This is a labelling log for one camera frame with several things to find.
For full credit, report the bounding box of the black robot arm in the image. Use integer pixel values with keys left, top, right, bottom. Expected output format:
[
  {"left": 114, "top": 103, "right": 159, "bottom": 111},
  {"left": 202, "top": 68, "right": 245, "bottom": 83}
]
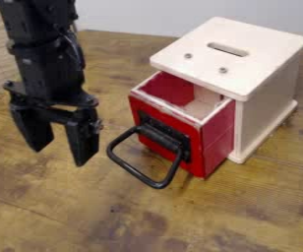
[{"left": 0, "top": 0, "right": 102, "bottom": 166}]

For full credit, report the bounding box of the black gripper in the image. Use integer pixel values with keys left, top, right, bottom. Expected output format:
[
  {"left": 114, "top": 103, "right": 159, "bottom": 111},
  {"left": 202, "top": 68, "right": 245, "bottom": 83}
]
[{"left": 4, "top": 32, "right": 102, "bottom": 166}]

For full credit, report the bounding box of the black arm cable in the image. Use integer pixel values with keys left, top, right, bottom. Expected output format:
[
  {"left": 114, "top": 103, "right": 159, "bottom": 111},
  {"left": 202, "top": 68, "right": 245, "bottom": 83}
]
[{"left": 60, "top": 23, "right": 87, "bottom": 72}]

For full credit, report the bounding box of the red wooden drawer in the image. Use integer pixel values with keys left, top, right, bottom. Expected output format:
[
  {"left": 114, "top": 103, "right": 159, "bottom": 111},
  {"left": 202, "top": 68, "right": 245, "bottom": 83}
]
[{"left": 127, "top": 72, "right": 235, "bottom": 178}]

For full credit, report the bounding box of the black metal drawer handle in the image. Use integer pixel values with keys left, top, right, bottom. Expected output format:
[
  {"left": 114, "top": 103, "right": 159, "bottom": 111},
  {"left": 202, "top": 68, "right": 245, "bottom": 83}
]
[{"left": 110, "top": 136, "right": 191, "bottom": 191}]

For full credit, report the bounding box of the white wooden drawer cabinet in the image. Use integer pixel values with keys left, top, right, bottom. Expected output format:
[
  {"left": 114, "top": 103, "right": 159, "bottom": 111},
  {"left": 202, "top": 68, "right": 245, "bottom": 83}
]
[{"left": 150, "top": 17, "right": 303, "bottom": 163}]

